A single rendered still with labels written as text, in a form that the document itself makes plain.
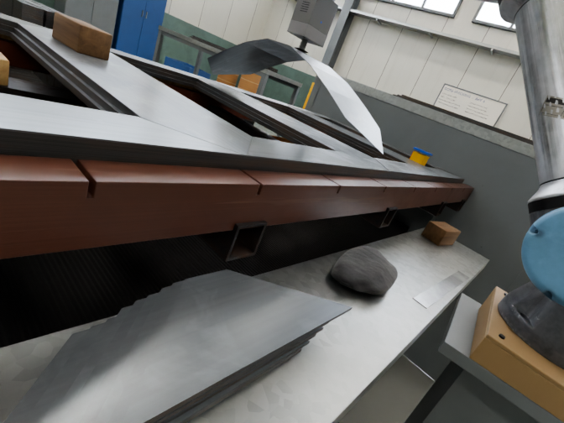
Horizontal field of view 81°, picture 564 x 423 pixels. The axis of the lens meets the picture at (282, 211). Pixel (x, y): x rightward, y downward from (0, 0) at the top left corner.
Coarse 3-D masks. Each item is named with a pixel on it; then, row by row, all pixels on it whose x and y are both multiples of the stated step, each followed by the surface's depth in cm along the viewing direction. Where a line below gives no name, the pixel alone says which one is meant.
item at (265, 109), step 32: (0, 32) 66; (64, 64) 53; (96, 96) 44; (224, 96) 95; (288, 128) 81; (320, 128) 125; (128, 160) 30; (160, 160) 32; (192, 160) 35; (224, 160) 38; (256, 160) 42; (288, 160) 47
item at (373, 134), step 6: (348, 120) 71; (354, 120) 74; (354, 126) 72; (360, 126) 75; (366, 126) 78; (372, 126) 81; (360, 132) 72; (366, 132) 75; (372, 132) 78; (378, 132) 82; (372, 138) 75; (378, 138) 79
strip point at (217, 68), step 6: (210, 60) 101; (210, 66) 105; (216, 66) 105; (222, 66) 105; (228, 66) 106; (216, 72) 110; (222, 72) 110; (228, 72) 110; (234, 72) 110; (240, 72) 111; (246, 72) 111
